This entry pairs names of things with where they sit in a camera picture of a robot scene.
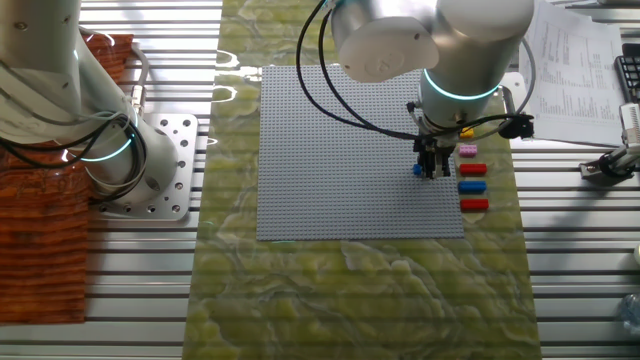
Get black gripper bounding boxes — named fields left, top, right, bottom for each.
left=412, top=134, right=456, bottom=181

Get grey Lego baseplate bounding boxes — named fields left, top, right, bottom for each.
left=256, top=64, right=466, bottom=243

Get green marble pattern mat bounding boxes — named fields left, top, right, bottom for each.
left=180, top=0, right=544, bottom=360

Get printed paper sheets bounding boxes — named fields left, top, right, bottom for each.
left=517, top=2, right=629, bottom=148

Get black keyboard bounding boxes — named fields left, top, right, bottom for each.
left=613, top=42, right=640, bottom=104

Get clear plastic water bottle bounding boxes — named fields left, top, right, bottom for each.
left=618, top=292, right=640, bottom=336

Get brown wooden board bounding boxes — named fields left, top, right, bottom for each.
left=0, top=33, right=135, bottom=326

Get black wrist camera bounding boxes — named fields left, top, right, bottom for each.
left=497, top=113, right=535, bottom=140

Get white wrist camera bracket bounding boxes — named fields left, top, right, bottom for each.
left=499, top=84, right=521, bottom=121

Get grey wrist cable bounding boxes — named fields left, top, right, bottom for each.
left=469, top=37, right=537, bottom=144

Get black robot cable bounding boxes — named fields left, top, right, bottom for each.
left=317, top=4, right=421, bottom=140
left=294, top=0, right=421, bottom=142

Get metal camera mount clamp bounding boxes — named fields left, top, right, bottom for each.
left=578, top=144, right=640, bottom=180

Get grey ribbed camera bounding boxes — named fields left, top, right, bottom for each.
left=618, top=102, right=640, bottom=151

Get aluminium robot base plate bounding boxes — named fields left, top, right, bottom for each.
left=92, top=112, right=200, bottom=222

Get black base cable bundle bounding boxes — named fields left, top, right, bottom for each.
left=0, top=117, right=149, bottom=206

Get grey base hose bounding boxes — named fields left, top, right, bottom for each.
left=128, top=42, right=151, bottom=114

